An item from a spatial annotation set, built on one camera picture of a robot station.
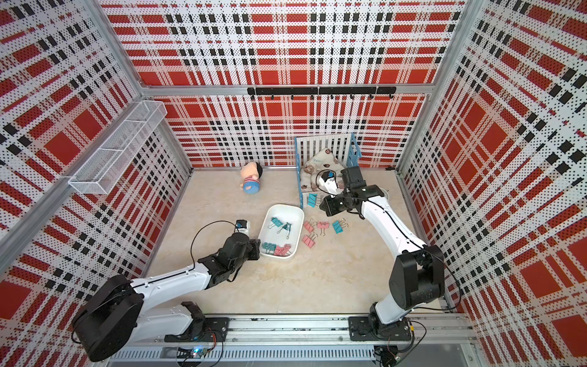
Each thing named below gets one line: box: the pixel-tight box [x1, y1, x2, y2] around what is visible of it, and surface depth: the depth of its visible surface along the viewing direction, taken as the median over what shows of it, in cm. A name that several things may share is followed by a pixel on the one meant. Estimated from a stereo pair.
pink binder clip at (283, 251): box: [273, 243, 292, 257], surface depth 92 cm
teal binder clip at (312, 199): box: [307, 192, 318, 208], surface depth 87 cm
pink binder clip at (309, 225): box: [302, 217, 317, 234], surface depth 100 cm
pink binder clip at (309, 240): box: [301, 233, 316, 249], surface depth 95 cm
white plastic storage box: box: [259, 203, 305, 260], surface depth 98 cm
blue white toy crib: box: [295, 133, 363, 209], surface depth 113 cm
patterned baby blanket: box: [300, 148, 345, 192], surface depth 117 cm
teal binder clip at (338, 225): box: [331, 217, 350, 234], surface depth 100 cm
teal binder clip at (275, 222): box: [267, 216, 284, 230], surface depth 100 cm
